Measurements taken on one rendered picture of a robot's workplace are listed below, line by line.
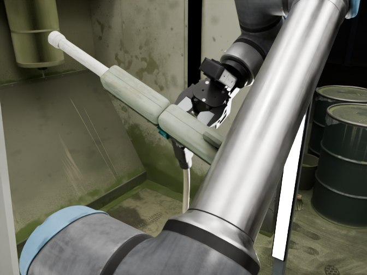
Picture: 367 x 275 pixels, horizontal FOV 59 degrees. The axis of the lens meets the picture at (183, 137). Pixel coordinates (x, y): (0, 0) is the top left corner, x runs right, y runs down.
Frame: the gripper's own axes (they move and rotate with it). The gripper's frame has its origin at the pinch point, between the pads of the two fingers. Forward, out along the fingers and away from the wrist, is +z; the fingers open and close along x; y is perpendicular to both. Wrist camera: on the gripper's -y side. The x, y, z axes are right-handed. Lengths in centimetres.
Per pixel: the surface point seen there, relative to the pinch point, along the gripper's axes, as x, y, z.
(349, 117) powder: -32, 172, -147
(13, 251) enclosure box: 48, 74, 54
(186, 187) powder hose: -2.1, 25.0, 2.0
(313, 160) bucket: -29, 251, -141
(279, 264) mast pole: -39, 109, -12
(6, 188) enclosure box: 53, 49, 36
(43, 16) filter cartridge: 167, 98, -48
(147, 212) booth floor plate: 58, 215, 1
